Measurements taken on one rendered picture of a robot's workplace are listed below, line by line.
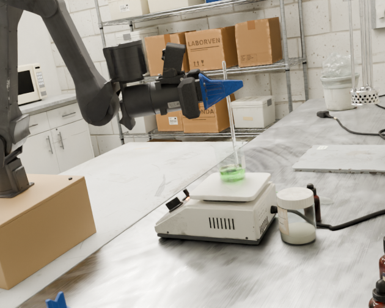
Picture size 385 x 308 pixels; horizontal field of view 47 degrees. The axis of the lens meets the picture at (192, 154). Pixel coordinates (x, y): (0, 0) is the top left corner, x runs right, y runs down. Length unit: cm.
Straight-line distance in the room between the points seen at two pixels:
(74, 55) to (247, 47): 227
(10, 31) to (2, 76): 8
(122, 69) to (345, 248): 46
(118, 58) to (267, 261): 41
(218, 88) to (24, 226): 40
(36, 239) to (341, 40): 266
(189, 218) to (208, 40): 241
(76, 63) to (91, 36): 339
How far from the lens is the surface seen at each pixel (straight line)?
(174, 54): 75
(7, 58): 83
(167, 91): 76
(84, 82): 79
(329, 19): 320
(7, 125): 85
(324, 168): 109
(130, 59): 76
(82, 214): 90
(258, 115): 309
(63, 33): 79
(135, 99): 77
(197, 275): 71
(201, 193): 77
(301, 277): 68
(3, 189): 90
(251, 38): 298
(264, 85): 337
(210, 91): 76
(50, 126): 365
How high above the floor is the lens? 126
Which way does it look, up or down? 15 degrees down
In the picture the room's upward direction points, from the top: 8 degrees counter-clockwise
